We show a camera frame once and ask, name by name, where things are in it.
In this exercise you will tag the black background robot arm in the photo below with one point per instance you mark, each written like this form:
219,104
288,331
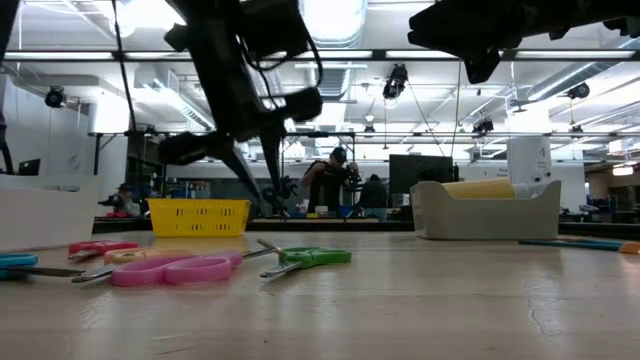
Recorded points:
280,192

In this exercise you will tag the person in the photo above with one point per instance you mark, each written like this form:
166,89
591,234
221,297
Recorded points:
327,190
125,202
372,195

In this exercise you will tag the black laptop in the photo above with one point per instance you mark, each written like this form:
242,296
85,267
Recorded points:
29,167

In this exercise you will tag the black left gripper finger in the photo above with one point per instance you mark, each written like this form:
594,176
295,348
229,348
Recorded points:
274,150
240,165

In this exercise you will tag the yellow plastic basket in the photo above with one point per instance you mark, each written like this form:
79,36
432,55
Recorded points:
200,206

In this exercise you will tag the black monitor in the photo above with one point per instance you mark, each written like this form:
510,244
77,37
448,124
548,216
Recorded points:
420,175

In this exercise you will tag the black overhead camera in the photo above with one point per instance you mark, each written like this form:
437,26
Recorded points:
396,80

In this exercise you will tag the black ceiling-mounted camera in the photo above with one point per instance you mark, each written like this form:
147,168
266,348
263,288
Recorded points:
483,126
55,97
579,91

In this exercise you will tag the grey plastic bin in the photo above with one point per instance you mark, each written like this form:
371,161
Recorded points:
485,220

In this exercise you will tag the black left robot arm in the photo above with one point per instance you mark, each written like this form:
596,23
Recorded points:
215,60

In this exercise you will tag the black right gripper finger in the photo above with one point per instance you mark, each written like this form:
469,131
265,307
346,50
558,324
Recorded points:
440,20
440,39

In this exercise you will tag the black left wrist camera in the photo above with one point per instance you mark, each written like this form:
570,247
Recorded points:
275,30

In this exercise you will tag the white plastic bin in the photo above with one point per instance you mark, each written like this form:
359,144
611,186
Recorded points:
50,220

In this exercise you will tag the black aluminium frame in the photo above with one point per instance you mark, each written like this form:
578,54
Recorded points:
350,226

